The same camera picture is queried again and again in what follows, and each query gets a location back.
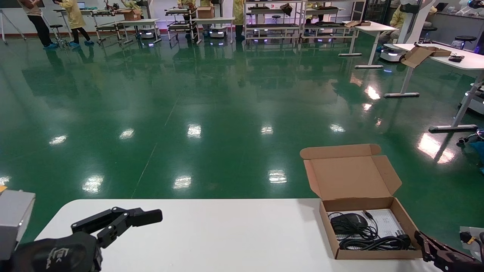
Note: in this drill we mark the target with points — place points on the brown cardboard box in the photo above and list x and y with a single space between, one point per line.
351 177

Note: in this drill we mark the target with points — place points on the white metal shelving rack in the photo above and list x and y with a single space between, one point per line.
329 25
272 26

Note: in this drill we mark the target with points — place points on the black covered left gripper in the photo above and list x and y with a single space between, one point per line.
49 253

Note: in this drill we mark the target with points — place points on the person in beige top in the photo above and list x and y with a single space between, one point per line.
36 19

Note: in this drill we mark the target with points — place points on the opened flat cardboard box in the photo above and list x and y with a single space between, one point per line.
418 56

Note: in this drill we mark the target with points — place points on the person in long yellow coat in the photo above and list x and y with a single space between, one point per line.
73 17

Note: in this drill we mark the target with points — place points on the round black stool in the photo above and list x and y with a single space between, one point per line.
466 38

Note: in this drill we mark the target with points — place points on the small black stool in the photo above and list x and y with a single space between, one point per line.
57 26

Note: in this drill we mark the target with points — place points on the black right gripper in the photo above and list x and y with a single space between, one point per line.
461 265

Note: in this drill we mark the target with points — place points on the person wearing blue shoe covers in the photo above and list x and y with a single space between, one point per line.
479 151

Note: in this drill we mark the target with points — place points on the brown bag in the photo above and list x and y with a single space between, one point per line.
286 8

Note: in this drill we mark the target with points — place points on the white printed paper manual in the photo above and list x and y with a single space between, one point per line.
385 223

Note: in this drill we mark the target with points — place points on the grey cabinet counter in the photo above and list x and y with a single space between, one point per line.
446 26

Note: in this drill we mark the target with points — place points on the white wheeled robot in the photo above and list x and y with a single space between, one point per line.
477 104
410 22

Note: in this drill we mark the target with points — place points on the standing person in yellow coat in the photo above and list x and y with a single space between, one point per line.
239 11

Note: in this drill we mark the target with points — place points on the black office chair base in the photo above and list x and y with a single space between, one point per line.
467 139

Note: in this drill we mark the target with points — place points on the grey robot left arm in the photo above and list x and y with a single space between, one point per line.
13 219

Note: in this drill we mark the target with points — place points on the metal trolley cart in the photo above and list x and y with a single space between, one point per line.
107 27
179 26

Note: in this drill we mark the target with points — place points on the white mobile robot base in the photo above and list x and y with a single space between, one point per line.
217 33
148 33

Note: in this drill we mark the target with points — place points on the large white workshop table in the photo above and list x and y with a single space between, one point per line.
465 60

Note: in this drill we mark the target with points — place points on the seated person in yellow coat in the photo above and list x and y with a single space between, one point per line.
397 17

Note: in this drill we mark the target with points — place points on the thin metal tripod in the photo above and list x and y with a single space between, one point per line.
13 25

